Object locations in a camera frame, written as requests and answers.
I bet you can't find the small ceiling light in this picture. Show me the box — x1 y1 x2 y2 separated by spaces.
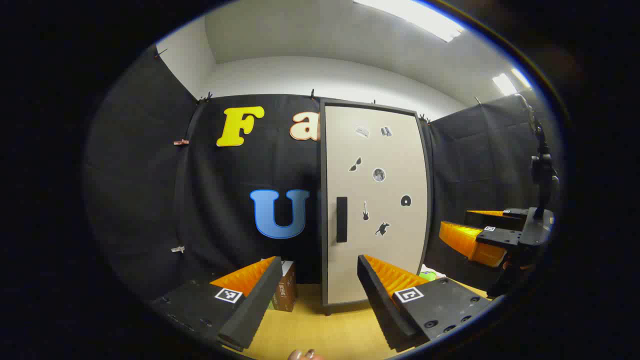
511 67 533 90
492 72 518 96

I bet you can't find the long ceiling light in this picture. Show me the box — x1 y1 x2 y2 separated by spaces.
352 0 466 43

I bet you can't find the black door handle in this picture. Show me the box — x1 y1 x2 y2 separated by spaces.
336 196 348 243

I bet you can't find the black backdrop cloth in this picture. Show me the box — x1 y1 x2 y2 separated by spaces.
82 45 561 301

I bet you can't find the grey cabinet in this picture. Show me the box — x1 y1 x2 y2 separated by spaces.
318 97 435 317

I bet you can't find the brown box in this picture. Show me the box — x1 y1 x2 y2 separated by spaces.
273 260 299 313

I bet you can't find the beige cabinet door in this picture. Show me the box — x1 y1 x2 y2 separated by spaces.
322 102 432 306

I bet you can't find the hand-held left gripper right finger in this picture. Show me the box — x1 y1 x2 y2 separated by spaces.
357 254 493 353

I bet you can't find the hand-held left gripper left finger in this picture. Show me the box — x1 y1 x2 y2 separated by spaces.
150 256 283 352

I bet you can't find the green white object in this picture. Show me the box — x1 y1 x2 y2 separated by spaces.
419 265 447 282

